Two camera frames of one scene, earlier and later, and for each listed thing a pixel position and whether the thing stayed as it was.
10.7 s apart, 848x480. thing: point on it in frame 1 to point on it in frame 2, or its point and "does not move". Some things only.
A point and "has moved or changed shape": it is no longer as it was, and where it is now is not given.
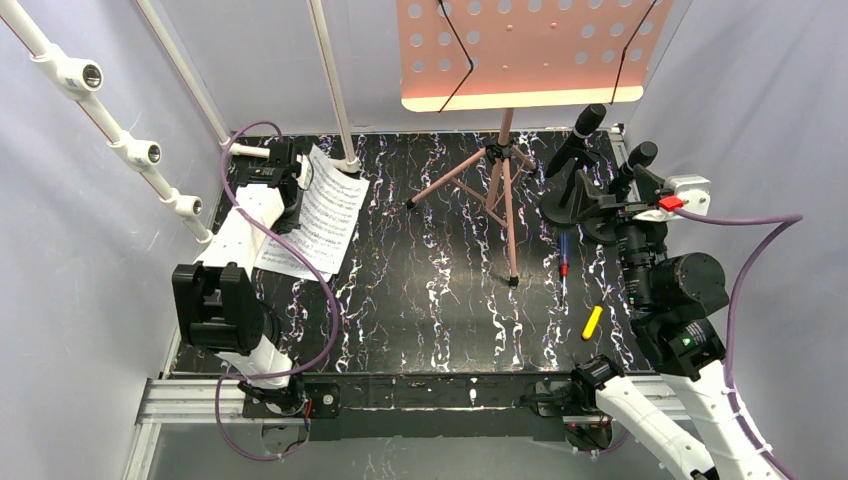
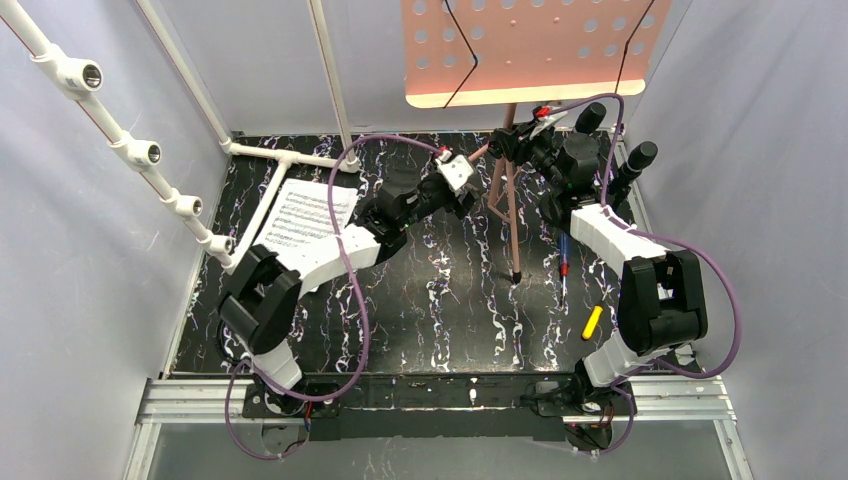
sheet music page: [330, 210] has moved or changed shape
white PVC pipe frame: [69, 78] does not move
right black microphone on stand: [641, 154] does not move
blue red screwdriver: [565, 266] does not move
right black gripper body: [622, 213] to [515, 143]
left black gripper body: [266, 175] to [465, 196]
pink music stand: [506, 55] does not move
